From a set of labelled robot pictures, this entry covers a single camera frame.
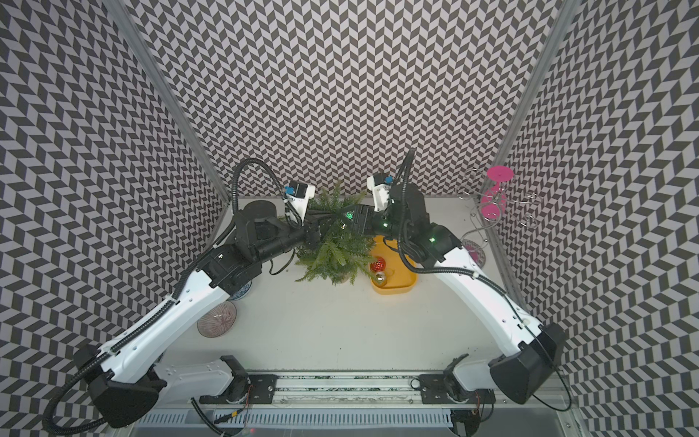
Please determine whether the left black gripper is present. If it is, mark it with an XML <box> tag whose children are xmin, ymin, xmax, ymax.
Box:
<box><xmin>255</xmin><ymin>209</ymin><xmax>337</xmax><ymax>265</ymax></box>

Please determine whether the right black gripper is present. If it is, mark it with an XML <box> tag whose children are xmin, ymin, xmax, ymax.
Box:
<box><xmin>339</xmin><ymin>204</ymin><xmax>410</xmax><ymax>241</ymax></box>

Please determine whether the red faceted ball ornament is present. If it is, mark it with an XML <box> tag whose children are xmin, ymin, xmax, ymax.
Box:
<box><xmin>370</xmin><ymin>257</ymin><xmax>386</xmax><ymax>273</ymax></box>

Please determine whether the silver shiny ball ornament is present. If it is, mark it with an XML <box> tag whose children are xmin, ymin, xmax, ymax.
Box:
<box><xmin>372</xmin><ymin>271</ymin><xmax>387</xmax><ymax>288</ymax></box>

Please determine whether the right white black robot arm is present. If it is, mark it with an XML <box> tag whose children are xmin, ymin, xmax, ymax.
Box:
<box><xmin>340</xmin><ymin>184</ymin><xmax>568</xmax><ymax>404</ymax></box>

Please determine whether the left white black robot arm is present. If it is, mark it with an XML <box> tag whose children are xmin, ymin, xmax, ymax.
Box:
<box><xmin>74</xmin><ymin>198</ymin><xmax>329</xmax><ymax>429</ymax></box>

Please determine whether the small green christmas tree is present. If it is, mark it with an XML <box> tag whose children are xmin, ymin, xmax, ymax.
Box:
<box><xmin>297</xmin><ymin>181</ymin><xmax>375</xmax><ymax>285</ymax></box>

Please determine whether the yellow plastic tray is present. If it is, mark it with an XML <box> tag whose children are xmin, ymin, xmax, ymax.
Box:
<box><xmin>369</xmin><ymin>236</ymin><xmax>418</xmax><ymax>295</ymax></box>

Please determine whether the blue patterned bowl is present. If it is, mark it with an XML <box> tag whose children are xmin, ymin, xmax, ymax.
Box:
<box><xmin>228</xmin><ymin>280</ymin><xmax>253</xmax><ymax>302</ymax></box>

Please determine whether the pink glass bowl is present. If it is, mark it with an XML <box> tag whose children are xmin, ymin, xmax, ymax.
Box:
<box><xmin>197</xmin><ymin>302</ymin><xmax>238</xmax><ymax>339</ymax></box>

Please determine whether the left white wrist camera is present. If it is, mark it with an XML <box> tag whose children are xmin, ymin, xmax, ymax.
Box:
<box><xmin>285</xmin><ymin>180</ymin><xmax>316</xmax><ymax>224</ymax></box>

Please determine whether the left black corrugated cable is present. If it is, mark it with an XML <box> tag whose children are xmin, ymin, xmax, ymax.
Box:
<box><xmin>42</xmin><ymin>157</ymin><xmax>301</xmax><ymax>436</ymax></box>

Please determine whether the black corrugated cable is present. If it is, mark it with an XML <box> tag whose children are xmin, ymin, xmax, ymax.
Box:
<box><xmin>390</xmin><ymin>148</ymin><xmax>573</xmax><ymax>413</ymax></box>
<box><xmin>42</xmin><ymin>157</ymin><xmax>301</xmax><ymax>436</ymax></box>

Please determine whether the wire stand with pink discs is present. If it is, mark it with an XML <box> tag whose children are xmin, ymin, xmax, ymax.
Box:
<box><xmin>460</xmin><ymin>165</ymin><xmax>542</xmax><ymax>269</ymax></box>

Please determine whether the right black corrugated cable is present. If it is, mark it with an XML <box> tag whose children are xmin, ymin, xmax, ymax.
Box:
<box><xmin>390</xmin><ymin>148</ymin><xmax>573</xmax><ymax>413</ymax></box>

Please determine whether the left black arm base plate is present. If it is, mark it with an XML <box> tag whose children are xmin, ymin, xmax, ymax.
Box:
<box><xmin>198</xmin><ymin>374</ymin><xmax>279</xmax><ymax>405</ymax></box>

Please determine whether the aluminium front rail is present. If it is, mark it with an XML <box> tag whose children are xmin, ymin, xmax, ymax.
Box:
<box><xmin>116</xmin><ymin>370</ymin><xmax>574</xmax><ymax>411</ymax></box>

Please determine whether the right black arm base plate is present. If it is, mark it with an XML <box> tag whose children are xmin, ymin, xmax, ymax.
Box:
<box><xmin>412</xmin><ymin>373</ymin><xmax>496</xmax><ymax>405</ymax></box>

